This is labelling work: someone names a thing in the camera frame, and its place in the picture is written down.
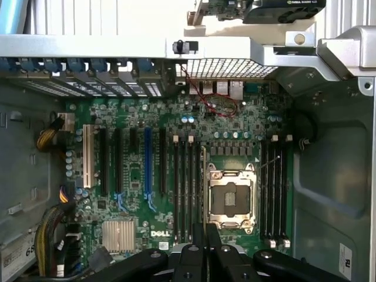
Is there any blue expansion slot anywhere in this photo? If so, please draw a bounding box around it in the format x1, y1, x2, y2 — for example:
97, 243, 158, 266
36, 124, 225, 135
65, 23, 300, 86
143, 127, 153, 194

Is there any black looped cable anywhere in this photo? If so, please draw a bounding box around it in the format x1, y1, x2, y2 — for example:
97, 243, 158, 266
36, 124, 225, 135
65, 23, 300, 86
289, 110, 320, 149

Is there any thin socket locking lever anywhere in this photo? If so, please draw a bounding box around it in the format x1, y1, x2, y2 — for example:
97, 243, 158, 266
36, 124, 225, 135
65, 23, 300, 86
257, 155, 281, 171

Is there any grey open PC case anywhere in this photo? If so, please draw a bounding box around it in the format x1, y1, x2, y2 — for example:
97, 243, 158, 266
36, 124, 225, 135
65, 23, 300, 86
0, 25, 376, 282

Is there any white plug with yellow wires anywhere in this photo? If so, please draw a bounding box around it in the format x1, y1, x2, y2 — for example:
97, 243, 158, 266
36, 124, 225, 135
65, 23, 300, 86
36, 112, 75, 153

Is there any silver power supply unit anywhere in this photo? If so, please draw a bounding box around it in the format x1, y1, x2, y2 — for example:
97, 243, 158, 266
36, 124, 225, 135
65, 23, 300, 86
0, 226, 39, 282

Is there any white expansion slot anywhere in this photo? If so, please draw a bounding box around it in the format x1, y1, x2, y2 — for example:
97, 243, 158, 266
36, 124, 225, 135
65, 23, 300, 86
83, 124, 97, 189

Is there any long black expansion slot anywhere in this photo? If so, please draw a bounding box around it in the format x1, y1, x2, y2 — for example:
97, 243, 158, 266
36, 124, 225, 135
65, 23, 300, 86
99, 127, 109, 197
159, 127, 168, 195
113, 128, 123, 194

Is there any green Dell motherboard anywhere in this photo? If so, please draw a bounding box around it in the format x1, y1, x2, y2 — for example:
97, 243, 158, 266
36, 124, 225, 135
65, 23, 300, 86
64, 98, 294, 265

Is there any yellow black power wire bundle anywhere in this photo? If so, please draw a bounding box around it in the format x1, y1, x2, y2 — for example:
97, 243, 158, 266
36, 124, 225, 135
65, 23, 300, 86
35, 204, 77, 278

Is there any silver chipset heatsink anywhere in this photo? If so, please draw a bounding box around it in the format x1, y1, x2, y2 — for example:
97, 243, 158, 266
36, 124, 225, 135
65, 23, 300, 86
102, 220, 136, 253

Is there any black case lock latch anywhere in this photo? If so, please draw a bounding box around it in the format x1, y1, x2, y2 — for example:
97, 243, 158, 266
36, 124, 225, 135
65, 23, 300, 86
172, 39, 200, 56

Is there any black RAM slot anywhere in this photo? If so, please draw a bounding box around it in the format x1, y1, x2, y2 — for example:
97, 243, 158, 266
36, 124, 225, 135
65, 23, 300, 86
260, 136, 268, 240
196, 135, 203, 227
172, 135, 180, 246
282, 134, 292, 248
188, 135, 196, 244
267, 135, 277, 248
275, 136, 283, 240
181, 136, 188, 245

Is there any black graphics card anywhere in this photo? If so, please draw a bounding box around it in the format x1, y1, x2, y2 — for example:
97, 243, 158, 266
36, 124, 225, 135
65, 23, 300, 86
192, 0, 327, 25

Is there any thin red wire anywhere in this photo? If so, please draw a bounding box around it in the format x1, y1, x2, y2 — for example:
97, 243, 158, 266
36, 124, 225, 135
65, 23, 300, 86
179, 63, 239, 118

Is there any silver CPU socket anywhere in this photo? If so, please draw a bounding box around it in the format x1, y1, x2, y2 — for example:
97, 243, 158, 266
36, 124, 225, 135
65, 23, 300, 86
205, 163, 258, 234

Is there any short black expansion slot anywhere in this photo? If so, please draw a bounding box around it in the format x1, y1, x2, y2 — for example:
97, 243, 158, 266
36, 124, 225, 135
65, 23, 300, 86
129, 127, 138, 154

